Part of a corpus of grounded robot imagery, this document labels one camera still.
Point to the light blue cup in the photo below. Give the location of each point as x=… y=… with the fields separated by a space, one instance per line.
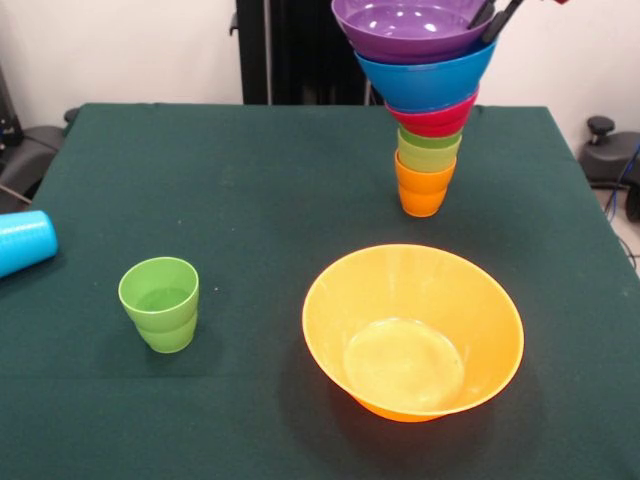
x=25 y=240

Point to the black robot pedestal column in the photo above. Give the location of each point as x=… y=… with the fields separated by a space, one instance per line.
x=300 y=50

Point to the black pedestal base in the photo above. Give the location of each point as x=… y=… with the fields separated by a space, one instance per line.
x=25 y=155
x=607 y=155

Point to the pink-red small bowl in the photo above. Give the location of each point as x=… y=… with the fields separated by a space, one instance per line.
x=430 y=125

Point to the yellow translucent cup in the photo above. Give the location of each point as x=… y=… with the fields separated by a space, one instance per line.
x=427 y=160

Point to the orange cup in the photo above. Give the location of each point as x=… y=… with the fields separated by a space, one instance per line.
x=425 y=182
x=422 y=205

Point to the purple bowl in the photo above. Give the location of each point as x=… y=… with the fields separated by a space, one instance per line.
x=400 y=30

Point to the light green cup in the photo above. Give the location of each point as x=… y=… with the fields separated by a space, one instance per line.
x=157 y=295
x=167 y=340

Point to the large orange bowl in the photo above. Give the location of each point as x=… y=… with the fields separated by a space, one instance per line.
x=400 y=295

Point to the dark green tablecloth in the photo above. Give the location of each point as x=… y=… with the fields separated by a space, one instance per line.
x=280 y=225

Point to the light blue bowl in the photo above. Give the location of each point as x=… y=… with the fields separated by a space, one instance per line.
x=425 y=85

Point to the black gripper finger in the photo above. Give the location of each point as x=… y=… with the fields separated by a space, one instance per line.
x=500 y=22
x=480 y=15

